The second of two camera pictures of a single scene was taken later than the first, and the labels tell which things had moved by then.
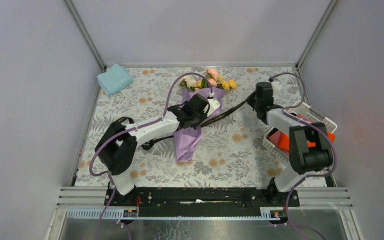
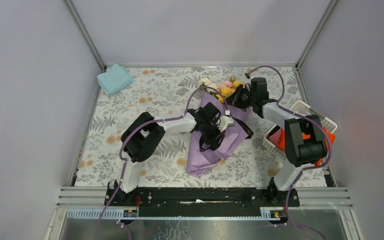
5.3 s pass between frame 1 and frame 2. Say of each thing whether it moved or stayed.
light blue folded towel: stayed
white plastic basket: stayed
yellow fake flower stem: moved
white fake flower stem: moved
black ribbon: moved
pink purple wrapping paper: moved
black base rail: stayed
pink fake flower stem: moved
